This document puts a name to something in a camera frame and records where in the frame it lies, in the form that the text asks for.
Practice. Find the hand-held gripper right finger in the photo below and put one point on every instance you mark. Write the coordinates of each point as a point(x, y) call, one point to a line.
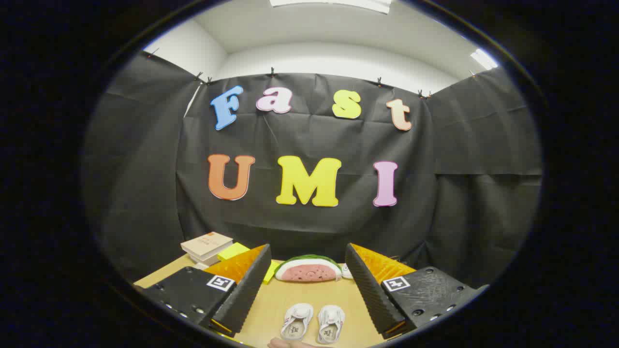
point(372, 295)

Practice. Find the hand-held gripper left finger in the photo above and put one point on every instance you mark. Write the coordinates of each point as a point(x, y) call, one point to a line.
point(244, 299)

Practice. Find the white canvas shoe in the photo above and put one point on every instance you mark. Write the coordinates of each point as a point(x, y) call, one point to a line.
point(331, 324)
point(296, 321)

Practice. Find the white plush toy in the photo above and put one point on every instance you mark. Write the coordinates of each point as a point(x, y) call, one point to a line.
point(346, 271)

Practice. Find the yellow book red circle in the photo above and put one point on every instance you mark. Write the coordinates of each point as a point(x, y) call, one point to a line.
point(232, 251)

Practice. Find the beige book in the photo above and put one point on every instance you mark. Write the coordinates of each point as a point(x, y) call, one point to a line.
point(207, 244)

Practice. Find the watermelon slice plush toy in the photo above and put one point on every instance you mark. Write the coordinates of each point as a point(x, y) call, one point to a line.
point(307, 270)

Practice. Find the row of black cloth clips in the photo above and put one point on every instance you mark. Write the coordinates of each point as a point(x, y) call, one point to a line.
point(272, 72)

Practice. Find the small ceiling light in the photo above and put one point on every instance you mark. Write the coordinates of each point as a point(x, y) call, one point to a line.
point(483, 59)

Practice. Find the long ceiling light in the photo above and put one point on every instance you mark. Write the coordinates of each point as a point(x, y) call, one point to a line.
point(333, 4)

